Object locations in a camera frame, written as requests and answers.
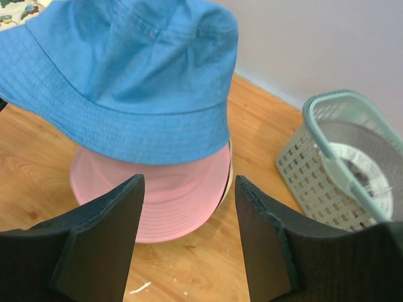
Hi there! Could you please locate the cartoon print cloth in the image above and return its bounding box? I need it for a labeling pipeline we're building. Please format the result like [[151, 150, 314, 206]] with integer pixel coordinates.
[[0, 0, 51, 31]]

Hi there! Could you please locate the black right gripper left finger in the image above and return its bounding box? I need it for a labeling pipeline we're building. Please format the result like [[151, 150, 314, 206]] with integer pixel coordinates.
[[1, 174, 145, 301]]

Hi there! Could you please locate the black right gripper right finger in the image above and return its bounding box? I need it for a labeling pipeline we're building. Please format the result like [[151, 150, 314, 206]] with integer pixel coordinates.
[[235, 176, 402, 301]]

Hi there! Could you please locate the blue hat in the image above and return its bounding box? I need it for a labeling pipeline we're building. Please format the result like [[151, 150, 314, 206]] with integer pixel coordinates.
[[1, 1, 239, 165]]

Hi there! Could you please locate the grey hat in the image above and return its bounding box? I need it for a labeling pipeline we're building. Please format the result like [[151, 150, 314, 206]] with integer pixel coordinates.
[[317, 119, 403, 221]]

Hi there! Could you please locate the pink bucket hat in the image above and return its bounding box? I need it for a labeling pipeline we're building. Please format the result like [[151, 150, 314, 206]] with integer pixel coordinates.
[[70, 144, 230, 243]]

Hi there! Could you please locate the grey plastic basket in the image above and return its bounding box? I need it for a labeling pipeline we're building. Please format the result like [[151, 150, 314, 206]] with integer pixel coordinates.
[[276, 90, 402, 232]]

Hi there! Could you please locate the beige bucket hat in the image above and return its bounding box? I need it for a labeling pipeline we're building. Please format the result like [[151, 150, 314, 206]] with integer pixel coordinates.
[[216, 140, 234, 210]]

